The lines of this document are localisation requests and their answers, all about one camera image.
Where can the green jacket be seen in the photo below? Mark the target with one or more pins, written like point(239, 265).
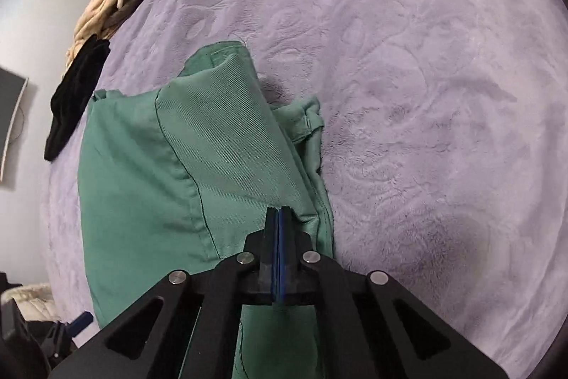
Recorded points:
point(146, 183)

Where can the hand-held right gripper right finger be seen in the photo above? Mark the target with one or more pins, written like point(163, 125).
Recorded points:
point(286, 263)

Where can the black garment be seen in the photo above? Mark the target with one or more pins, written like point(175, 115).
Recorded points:
point(75, 103)

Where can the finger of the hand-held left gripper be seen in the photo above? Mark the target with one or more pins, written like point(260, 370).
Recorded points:
point(80, 323)

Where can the grey monitor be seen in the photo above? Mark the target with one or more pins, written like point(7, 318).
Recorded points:
point(9, 121)

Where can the purple plush blanket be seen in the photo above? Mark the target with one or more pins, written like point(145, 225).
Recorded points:
point(421, 117)

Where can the cream quilted cloth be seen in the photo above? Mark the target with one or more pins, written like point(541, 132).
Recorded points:
point(31, 299)

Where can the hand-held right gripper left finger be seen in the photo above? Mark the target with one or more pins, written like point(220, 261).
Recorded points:
point(270, 263)

